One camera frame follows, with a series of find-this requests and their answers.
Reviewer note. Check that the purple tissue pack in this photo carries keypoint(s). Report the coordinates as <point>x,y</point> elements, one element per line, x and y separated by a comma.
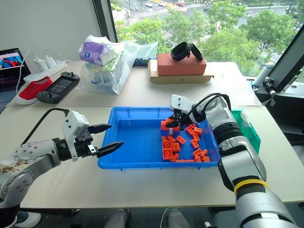
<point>95,52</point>

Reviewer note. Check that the green plastic bin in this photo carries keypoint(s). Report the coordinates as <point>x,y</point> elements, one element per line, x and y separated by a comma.
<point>247,128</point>

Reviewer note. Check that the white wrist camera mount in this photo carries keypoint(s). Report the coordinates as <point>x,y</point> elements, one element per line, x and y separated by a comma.
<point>179,101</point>
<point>74,123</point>

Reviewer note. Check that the clear plastic bag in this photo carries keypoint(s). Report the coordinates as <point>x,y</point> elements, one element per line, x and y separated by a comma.
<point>123,69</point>

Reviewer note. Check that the blue plastic bin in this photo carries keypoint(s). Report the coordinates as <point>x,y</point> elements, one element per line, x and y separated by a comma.
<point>137,140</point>

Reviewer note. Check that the flat cardboard box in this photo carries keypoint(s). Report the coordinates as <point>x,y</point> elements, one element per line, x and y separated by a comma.
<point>180,78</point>

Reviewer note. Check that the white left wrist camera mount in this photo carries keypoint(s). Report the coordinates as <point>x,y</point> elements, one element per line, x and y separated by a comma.
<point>74,123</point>

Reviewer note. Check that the open laptop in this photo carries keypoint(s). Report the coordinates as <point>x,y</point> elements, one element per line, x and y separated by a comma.
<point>10,69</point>

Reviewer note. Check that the white sneaker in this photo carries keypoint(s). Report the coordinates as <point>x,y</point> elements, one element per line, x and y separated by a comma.
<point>29,219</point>

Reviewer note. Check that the white water bottle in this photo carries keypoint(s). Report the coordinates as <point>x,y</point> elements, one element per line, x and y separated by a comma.
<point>262,74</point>

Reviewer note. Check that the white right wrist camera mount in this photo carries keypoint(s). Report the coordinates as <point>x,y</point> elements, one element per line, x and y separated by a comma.
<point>179,101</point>

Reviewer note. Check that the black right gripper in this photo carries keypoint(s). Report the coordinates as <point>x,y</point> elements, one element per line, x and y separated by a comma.
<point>179,115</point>

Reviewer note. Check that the flat orange toy brick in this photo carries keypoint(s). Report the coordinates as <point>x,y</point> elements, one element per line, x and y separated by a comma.
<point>185,161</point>

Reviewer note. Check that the blue patterned packet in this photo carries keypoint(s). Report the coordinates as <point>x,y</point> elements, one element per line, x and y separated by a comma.
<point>142,61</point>

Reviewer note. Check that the white charger plug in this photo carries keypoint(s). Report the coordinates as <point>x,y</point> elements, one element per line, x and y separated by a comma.
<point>50,61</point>
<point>38,63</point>

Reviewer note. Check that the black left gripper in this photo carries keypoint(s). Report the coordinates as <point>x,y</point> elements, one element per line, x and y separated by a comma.
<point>83,145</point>

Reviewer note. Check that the black monitor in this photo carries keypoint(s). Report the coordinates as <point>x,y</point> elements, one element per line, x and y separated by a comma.
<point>287,64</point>

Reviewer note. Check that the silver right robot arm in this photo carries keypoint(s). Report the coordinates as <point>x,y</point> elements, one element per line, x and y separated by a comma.
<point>244,154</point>

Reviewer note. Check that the red brick block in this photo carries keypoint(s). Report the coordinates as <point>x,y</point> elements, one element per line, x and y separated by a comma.
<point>180,64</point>

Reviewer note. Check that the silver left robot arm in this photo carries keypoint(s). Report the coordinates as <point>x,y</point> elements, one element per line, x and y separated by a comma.
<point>35,147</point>

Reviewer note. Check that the red canvas shoe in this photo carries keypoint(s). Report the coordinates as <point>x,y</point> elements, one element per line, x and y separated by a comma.
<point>33,90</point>

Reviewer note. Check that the black side desk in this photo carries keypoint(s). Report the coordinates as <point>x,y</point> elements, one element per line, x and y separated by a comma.
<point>287,107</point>

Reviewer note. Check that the white power strip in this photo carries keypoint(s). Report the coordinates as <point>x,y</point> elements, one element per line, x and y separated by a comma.
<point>47,70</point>

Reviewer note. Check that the grey rounded shape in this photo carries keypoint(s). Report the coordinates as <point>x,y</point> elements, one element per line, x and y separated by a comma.
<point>178,219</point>
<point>118,219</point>

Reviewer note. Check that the black handheld game console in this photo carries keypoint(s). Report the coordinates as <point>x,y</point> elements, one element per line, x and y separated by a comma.
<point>58,88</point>

